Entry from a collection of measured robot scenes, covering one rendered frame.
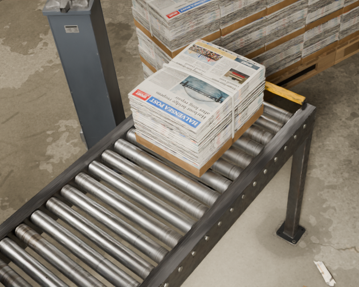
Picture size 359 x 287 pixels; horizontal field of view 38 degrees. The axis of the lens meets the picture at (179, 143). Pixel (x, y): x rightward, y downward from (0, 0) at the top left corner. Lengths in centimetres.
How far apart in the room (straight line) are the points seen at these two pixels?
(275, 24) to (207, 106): 132
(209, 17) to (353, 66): 127
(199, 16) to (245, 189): 106
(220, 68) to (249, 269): 105
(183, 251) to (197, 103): 45
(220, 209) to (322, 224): 105
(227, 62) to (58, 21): 83
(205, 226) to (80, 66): 110
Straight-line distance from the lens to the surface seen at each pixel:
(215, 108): 159
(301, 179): 219
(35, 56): 381
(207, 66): 175
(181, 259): 153
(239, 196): 165
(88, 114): 259
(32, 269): 161
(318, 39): 319
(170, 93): 165
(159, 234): 159
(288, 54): 306
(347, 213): 265
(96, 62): 236
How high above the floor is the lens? 211
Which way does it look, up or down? 46 degrees down
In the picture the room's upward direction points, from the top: 7 degrees counter-clockwise
